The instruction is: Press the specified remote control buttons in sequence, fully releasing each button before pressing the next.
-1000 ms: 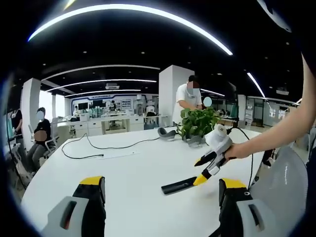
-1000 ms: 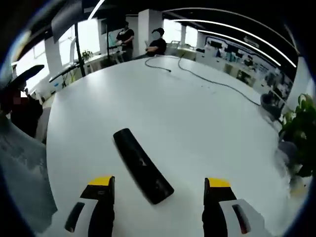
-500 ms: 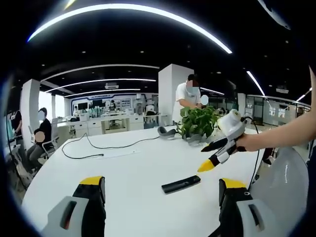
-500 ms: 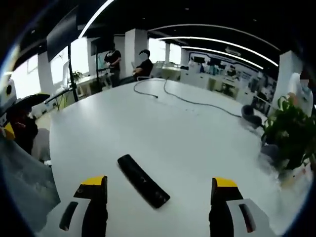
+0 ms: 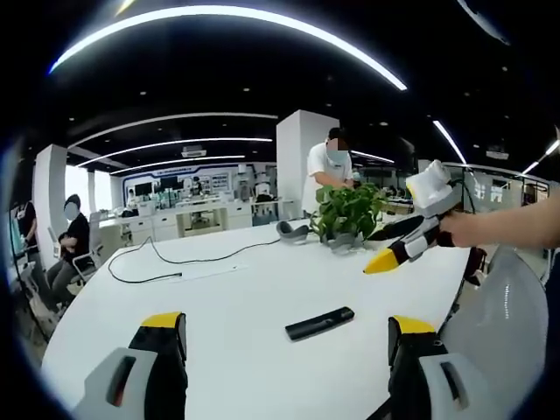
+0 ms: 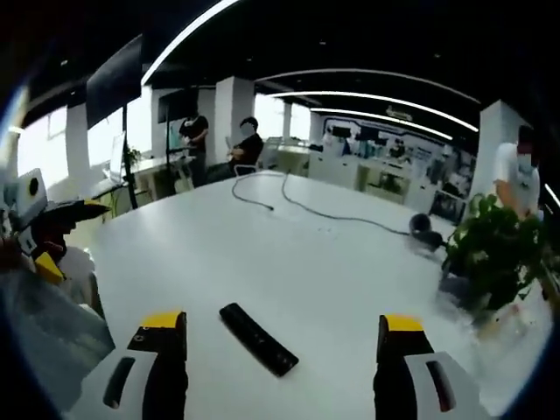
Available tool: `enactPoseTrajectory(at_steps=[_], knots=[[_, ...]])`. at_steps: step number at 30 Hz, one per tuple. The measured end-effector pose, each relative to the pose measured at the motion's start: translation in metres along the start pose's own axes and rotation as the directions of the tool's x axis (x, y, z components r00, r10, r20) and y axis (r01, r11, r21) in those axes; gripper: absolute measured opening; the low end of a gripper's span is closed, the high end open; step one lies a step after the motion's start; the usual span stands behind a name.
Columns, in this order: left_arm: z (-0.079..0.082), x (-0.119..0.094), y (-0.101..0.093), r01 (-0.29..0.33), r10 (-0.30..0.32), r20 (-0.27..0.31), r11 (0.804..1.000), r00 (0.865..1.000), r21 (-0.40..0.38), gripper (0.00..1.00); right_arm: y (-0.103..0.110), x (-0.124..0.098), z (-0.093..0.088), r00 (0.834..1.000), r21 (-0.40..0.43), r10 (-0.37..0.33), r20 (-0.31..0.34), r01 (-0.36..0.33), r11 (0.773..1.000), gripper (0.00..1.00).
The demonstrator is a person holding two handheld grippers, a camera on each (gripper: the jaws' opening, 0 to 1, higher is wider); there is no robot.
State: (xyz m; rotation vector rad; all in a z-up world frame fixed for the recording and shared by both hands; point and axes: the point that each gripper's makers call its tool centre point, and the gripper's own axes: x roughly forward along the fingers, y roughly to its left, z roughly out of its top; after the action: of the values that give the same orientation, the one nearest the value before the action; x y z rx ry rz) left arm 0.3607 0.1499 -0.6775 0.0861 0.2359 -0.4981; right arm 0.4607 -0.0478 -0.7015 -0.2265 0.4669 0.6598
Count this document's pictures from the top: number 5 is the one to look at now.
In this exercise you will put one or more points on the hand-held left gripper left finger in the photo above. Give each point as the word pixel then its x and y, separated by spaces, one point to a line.
pixel 159 363

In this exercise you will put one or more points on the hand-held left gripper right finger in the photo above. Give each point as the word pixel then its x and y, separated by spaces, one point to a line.
pixel 409 372

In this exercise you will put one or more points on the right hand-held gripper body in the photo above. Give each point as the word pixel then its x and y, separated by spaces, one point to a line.
pixel 433 188

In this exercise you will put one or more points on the black remote control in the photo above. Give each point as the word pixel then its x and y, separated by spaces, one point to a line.
pixel 319 324

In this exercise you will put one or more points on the person's right hand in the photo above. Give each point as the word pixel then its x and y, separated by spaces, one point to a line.
pixel 461 227

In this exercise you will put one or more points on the long ceiling light strip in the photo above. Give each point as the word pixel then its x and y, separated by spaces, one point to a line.
pixel 197 158
pixel 210 11
pixel 450 142
pixel 536 165
pixel 197 140

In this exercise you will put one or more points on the green potted plant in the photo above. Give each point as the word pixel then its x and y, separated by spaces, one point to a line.
pixel 345 210

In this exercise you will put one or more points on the grey mesh office chair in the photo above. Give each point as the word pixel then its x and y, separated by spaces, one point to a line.
pixel 494 332

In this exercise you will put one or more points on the white power strip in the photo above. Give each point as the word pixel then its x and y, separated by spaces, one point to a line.
pixel 210 272

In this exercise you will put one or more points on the grey curved headset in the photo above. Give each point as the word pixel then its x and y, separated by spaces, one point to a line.
pixel 284 229

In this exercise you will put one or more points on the white square pillar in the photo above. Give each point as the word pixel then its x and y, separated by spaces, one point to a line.
pixel 291 175
pixel 50 184

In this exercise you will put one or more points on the white office chair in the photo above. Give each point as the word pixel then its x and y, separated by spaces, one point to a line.
pixel 85 262

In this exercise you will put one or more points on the white workbench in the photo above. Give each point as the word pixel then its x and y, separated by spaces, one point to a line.
pixel 236 214

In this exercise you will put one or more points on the ceiling air conditioner unit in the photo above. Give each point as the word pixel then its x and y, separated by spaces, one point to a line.
pixel 193 152

